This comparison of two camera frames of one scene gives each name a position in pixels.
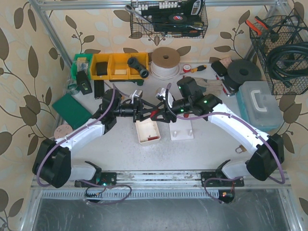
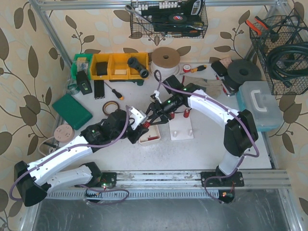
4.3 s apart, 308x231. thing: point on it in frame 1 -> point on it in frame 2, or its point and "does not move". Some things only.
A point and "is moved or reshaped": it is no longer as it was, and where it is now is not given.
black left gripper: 138,110 -> 134,134
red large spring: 153,113 is moved or reshaped
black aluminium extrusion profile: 99,89 does not move
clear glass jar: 72,86 does not move
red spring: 152,138 does not move
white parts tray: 147,131 does not move
